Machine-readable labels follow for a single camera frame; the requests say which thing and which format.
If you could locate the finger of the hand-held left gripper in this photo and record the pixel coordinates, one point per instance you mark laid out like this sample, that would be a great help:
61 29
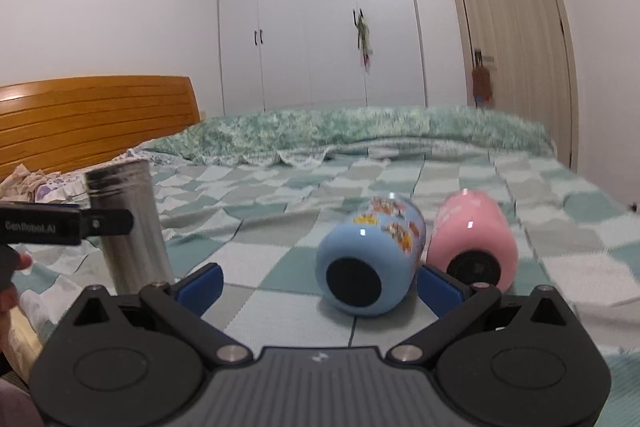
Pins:
107 223

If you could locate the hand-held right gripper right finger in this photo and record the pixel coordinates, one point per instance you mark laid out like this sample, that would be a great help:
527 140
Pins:
442 292

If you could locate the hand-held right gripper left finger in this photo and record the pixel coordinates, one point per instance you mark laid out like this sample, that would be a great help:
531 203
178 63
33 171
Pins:
200 287

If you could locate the stainless steel cup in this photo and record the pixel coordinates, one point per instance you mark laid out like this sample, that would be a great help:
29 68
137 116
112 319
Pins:
137 257

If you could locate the blue cartoon print cup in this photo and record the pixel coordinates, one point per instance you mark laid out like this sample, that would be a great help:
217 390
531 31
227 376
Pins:
372 232

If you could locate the pink cup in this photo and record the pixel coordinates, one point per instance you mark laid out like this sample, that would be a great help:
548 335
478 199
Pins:
472 227

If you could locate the person's left hand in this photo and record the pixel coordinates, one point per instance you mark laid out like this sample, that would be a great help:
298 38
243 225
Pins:
24 263

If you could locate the crumpled beige cloth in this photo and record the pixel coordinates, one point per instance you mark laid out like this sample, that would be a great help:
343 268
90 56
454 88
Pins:
22 184

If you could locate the purple floral pillow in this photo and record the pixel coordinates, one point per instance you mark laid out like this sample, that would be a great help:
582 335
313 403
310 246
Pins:
62 189

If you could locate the green checkered bed sheet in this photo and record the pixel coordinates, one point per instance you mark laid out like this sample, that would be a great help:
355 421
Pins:
280 252

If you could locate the wooden headboard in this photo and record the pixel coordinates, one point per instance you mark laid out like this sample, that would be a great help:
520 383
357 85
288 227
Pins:
100 117

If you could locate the person's grey clothing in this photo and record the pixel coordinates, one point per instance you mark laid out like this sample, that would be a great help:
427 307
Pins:
17 407

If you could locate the green fluffy quilt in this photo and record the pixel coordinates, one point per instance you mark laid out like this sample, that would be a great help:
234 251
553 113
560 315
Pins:
350 127

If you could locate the brown hanging pouch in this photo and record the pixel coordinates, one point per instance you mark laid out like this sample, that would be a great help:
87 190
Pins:
482 82

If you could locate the hanging colourful ornament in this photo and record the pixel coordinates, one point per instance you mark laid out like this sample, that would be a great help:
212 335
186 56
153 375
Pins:
364 38

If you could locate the beige door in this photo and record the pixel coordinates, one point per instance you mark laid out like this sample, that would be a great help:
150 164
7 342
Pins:
515 32

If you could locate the white wardrobe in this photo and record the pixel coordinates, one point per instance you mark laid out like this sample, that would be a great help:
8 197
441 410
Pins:
300 32

